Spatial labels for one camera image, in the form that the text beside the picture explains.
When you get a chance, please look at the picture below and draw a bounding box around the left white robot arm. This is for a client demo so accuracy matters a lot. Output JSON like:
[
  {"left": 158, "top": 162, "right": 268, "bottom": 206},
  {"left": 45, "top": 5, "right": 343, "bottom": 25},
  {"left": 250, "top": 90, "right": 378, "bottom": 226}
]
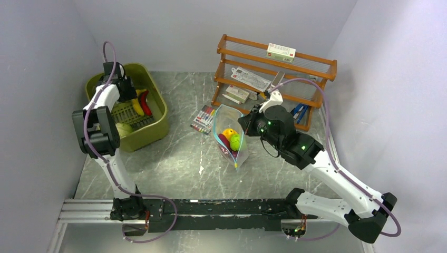
[{"left": 72, "top": 61, "right": 147, "bottom": 221}]

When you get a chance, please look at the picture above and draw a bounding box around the white green box on shelf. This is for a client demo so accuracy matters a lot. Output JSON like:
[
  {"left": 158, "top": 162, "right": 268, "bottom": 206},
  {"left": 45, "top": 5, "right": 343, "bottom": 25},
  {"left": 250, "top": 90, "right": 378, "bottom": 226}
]
[{"left": 266, "top": 43, "right": 296, "bottom": 63}]

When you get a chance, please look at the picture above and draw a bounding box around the flat white packaged item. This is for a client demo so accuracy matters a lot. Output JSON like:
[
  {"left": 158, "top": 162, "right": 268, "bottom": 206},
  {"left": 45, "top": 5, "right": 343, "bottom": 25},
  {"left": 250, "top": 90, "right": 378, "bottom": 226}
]
[{"left": 230, "top": 66, "right": 271, "bottom": 92}]

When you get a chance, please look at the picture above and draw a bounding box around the dark red sweet potato toy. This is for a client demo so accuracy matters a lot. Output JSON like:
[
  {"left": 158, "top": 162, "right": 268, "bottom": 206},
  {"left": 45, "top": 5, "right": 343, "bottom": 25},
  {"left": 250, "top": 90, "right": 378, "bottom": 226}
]
[{"left": 218, "top": 133, "right": 232, "bottom": 152}]

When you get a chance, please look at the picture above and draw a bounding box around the small white box lower shelf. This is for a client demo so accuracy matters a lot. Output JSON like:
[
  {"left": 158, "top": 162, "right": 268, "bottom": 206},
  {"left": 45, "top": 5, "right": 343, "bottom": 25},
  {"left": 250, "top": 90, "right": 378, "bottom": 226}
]
[{"left": 223, "top": 85, "right": 249, "bottom": 104}]

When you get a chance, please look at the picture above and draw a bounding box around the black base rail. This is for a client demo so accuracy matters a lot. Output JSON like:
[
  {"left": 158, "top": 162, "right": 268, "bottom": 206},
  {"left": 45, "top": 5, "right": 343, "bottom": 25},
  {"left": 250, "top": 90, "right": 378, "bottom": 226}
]
[{"left": 110, "top": 197, "right": 318, "bottom": 234}]

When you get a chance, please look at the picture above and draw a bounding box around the pale green cabbage toy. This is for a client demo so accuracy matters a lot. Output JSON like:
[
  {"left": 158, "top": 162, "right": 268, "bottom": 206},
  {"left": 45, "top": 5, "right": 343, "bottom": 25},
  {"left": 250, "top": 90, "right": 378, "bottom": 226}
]
[{"left": 115, "top": 123, "right": 134, "bottom": 138}]

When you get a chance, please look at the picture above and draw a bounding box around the green lime toy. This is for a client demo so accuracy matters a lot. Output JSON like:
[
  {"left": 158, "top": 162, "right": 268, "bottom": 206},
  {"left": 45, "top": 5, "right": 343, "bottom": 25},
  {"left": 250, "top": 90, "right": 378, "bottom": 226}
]
[{"left": 229, "top": 134, "right": 241, "bottom": 152}]

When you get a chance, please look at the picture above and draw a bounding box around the yellow pear toy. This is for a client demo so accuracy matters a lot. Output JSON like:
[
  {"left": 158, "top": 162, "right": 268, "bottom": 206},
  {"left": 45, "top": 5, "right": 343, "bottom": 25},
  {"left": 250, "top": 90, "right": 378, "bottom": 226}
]
[{"left": 222, "top": 128, "right": 238, "bottom": 140}]

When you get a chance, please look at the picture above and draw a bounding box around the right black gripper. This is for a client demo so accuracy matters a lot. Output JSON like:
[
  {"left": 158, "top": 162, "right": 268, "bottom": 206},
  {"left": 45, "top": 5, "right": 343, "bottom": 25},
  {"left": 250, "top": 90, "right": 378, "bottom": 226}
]
[{"left": 238, "top": 104, "right": 282, "bottom": 151}]

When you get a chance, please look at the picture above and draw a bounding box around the pack of coloured markers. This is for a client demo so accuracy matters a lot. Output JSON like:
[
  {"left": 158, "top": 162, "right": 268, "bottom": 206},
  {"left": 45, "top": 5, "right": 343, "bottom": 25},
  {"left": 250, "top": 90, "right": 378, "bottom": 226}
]
[{"left": 190, "top": 105, "right": 216, "bottom": 135}]

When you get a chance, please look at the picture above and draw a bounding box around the olive green plastic basket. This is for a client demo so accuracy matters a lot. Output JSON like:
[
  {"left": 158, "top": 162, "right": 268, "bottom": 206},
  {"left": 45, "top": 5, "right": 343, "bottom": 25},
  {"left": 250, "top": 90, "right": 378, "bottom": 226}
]
[{"left": 85, "top": 63, "right": 169, "bottom": 152}]

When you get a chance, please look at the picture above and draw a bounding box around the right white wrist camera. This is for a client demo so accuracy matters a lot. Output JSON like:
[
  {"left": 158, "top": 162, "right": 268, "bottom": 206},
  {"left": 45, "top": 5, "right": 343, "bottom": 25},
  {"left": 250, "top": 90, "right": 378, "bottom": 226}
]
[{"left": 259, "top": 90, "right": 283, "bottom": 113}]

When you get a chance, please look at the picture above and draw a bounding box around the red chili toy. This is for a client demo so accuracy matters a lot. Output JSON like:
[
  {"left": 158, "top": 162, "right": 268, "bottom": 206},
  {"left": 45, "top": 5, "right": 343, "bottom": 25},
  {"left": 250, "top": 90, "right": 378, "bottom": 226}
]
[{"left": 139, "top": 90, "right": 152, "bottom": 116}]

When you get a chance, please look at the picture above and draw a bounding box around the blue stapler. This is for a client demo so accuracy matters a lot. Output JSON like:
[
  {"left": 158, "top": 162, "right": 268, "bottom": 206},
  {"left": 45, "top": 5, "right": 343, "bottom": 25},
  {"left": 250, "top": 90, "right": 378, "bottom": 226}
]
[{"left": 291, "top": 103, "right": 309, "bottom": 124}]

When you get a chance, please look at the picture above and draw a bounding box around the clear zip bag blue zipper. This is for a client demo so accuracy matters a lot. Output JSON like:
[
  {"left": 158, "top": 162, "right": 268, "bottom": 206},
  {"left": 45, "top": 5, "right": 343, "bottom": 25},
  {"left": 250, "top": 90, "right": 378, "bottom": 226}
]
[{"left": 212, "top": 104, "right": 249, "bottom": 169}]

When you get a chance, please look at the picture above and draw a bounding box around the orange wooden shelf rack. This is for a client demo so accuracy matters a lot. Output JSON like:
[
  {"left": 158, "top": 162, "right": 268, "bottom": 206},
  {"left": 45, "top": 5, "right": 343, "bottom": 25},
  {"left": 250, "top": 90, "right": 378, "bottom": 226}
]
[{"left": 211, "top": 34, "right": 337, "bottom": 131}]

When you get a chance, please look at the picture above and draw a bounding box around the yellow banana toy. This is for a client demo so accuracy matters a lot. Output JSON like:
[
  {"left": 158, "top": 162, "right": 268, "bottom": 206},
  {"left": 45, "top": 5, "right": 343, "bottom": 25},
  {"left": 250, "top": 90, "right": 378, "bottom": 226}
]
[{"left": 131, "top": 89, "right": 147, "bottom": 116}]

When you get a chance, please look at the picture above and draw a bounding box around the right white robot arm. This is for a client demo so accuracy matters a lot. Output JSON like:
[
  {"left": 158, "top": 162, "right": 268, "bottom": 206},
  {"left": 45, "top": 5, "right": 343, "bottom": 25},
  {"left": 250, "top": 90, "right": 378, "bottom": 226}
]
[{"left": 237, "top": 105, "right": 397, "bottom": 244}]

